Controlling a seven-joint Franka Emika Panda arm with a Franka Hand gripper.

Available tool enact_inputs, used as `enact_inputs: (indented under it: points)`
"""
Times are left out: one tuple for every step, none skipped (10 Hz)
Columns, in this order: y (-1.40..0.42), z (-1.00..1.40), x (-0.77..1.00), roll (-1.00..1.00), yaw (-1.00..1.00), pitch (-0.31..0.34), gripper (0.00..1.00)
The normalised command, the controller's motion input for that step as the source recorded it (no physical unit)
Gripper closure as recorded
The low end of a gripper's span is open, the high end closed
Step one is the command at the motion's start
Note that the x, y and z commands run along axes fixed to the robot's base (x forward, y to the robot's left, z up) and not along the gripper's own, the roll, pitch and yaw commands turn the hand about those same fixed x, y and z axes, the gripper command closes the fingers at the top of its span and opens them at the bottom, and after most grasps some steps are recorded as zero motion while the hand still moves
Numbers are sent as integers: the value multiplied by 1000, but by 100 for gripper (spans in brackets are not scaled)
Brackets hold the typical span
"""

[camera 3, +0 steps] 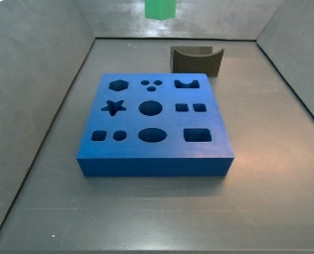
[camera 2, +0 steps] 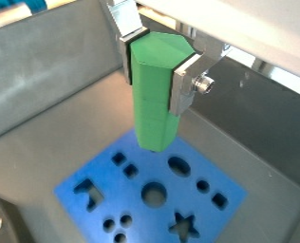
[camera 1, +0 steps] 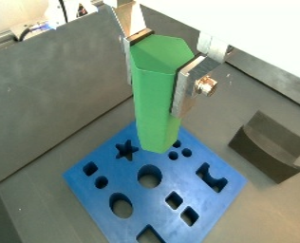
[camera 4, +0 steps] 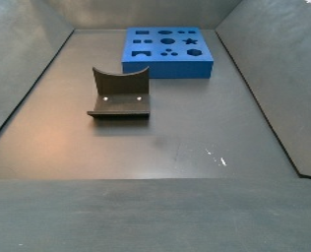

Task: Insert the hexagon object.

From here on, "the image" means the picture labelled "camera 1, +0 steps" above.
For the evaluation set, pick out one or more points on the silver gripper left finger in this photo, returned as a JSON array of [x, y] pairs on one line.
[[133, 30]]

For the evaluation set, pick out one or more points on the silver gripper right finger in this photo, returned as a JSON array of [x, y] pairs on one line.
[[194, 75]]

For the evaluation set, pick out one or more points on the green hexagonal prism peg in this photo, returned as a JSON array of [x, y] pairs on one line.
[[157, 56]]

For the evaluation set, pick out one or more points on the dark grey curved holder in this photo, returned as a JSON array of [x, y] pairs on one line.
[[269, 146]]

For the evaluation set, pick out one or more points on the blue shape sorting board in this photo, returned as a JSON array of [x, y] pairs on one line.
[[154, 198]]

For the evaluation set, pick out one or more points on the white robot base with cables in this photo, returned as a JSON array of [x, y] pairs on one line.
[[39, 15]]

